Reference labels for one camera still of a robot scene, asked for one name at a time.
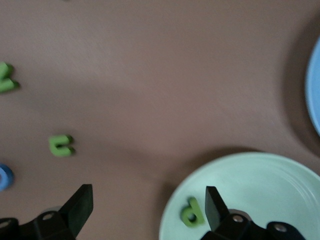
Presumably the pale green plate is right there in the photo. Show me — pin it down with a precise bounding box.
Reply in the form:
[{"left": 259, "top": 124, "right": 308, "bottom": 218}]
[{"left": 158, "top": 151, "right": 320, "bottom": 240}]

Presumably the green foam letter p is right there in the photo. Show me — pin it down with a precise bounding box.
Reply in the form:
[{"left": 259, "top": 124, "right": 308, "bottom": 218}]
[{"left": 180, "top": 196, "right": 206, "bottom": 228}]

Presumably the green foam letter u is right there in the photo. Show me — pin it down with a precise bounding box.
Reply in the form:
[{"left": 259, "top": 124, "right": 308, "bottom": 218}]
[{"left": 48, "top": 134, "right": 76, "bottom": 158}]

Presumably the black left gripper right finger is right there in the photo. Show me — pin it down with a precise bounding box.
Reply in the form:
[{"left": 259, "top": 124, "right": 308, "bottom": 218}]
[{"left": 199, "top": 186, "right": 307, "bottom": 240}]

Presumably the blue foam letter O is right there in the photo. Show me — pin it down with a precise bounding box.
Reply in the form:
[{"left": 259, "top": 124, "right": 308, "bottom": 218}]
[{"left": 0, "top": 163, "right": 15, "bottom": 192}]

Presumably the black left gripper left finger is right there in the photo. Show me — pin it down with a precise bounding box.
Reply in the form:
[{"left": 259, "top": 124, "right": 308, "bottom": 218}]
[{"left": 0, "top": 184, "right": 94, "bottom": 240}]

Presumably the blue plate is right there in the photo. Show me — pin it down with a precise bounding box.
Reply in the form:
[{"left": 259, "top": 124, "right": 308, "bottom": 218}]
[{"left": 304, "top": 33, "right": 320, "bottom": 138}]

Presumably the green foam letter N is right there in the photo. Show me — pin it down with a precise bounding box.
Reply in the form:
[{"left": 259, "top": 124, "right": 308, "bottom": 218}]
[{"left": 0, "top": 61, "right": 21, "bottom": 95}]

